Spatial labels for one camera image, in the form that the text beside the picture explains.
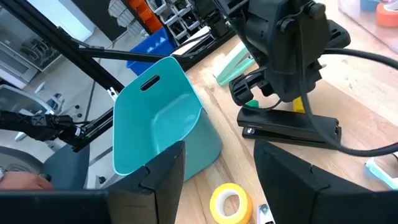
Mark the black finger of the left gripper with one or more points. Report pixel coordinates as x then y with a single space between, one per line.
293 84

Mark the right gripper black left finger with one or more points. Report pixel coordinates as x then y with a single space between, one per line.
149 196

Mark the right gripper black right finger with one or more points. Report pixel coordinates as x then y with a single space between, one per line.
311 199

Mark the small yellow staple box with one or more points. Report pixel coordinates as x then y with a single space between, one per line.
298 105

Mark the black stapler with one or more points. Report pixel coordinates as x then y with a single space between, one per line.
280 124

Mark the small green staple box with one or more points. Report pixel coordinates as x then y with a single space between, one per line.
252 104

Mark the mint green stapler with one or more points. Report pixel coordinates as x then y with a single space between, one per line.
231 70

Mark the yellow tape roll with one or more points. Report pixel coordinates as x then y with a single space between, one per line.
247 205

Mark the blue tape roll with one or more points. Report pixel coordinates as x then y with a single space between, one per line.
368 4

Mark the orange tape roll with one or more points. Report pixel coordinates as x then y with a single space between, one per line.
387 17

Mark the clear plastic container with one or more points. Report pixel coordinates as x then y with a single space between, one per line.
351 15

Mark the teal plastic bin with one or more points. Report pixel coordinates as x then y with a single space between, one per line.
155 118

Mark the dark grey chair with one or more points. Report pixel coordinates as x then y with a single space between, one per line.
68 168

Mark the grey parts bin rack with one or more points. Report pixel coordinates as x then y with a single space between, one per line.
177 21

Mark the person's hand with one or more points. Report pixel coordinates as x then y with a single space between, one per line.
21 182

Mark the blue storage bin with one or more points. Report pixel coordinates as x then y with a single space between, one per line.
149 46

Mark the orange storage bins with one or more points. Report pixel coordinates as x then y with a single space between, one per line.
149 18

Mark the black jointed device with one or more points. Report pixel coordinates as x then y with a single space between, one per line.
37 124

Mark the grey cabinet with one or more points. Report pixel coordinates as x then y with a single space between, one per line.
15 62

